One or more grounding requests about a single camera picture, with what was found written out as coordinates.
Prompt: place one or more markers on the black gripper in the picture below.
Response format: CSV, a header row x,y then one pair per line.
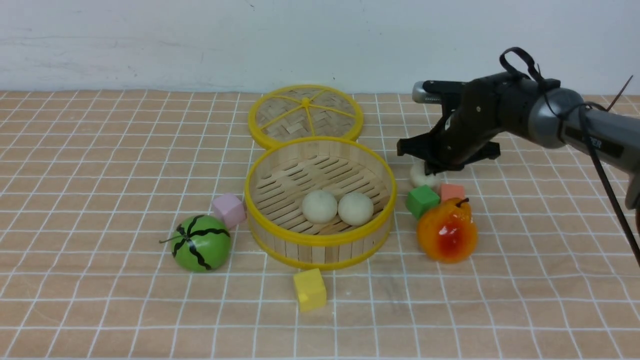
x,y
487,108

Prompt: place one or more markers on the white bun back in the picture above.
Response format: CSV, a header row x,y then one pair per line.
x,y
418,177

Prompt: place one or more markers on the white bun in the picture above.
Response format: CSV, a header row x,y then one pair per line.
x,y
319,206
355,209
418,177

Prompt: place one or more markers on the white bun front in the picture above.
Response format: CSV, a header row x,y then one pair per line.
x,y
319,206

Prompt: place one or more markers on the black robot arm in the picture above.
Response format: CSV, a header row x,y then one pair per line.
x,y
559,118

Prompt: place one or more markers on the bamboo steamer lid yellow rim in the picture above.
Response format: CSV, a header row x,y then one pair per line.
x,y
301,111

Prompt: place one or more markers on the bamboo steamer tray yellow rim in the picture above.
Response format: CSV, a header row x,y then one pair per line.
x,y
280,178

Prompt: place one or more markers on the salmon foam cube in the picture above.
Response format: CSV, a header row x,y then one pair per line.
x,y
449,191

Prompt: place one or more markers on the green foam cube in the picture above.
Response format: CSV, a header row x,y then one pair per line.
x,y
420,200

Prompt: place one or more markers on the orange toy pear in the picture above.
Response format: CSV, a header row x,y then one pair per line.
x,y
447,233

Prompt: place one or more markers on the yellow foam cube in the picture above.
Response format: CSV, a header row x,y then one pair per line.
x,y
310,290

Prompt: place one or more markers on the pink foam cube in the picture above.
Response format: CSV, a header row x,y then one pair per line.
x,y
229,209

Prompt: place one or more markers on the green toy watermelon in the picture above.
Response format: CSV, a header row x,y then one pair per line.
x,y
200,243

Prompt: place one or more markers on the checkered orange tablecloth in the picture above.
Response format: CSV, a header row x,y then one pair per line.
x,y
93,182

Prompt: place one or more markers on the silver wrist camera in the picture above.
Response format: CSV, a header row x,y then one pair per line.
x,y
438,91

